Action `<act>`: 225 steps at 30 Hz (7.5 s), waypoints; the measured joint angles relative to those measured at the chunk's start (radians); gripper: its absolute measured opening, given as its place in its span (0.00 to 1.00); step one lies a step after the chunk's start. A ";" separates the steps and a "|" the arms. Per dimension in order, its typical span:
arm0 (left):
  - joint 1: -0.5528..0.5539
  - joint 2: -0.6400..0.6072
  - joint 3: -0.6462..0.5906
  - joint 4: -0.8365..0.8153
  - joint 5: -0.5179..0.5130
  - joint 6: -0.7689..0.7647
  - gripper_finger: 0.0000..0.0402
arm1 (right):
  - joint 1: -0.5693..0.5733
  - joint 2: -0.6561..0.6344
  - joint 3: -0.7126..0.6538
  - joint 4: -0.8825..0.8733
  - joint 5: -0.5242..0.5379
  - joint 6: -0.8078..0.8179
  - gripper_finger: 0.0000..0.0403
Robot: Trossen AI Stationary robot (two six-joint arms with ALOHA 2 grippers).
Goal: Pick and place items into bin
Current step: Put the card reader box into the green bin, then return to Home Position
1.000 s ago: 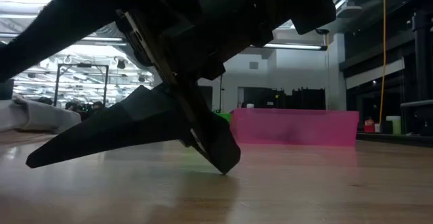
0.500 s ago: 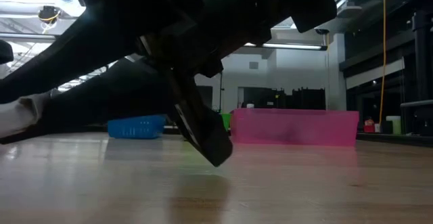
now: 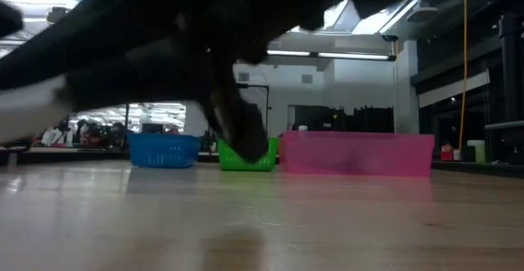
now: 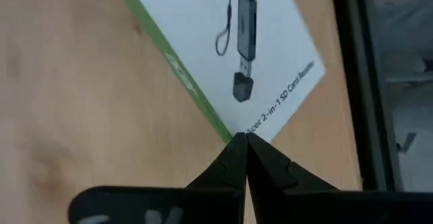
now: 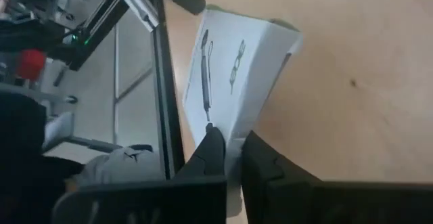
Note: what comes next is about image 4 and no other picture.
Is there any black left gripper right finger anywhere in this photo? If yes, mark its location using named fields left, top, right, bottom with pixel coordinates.
left=246, top=132, right=433, bottom=224

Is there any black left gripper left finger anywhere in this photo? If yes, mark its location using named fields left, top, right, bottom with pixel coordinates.
left=67, top=131, right=250, bottom=224

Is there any white card reader box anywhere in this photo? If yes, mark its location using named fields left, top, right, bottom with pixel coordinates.
left=110, top=0, right=326, bottom=143

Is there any black aluminium table frame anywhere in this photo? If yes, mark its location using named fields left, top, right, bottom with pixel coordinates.
left=329, top=0, right=403, bottom=193

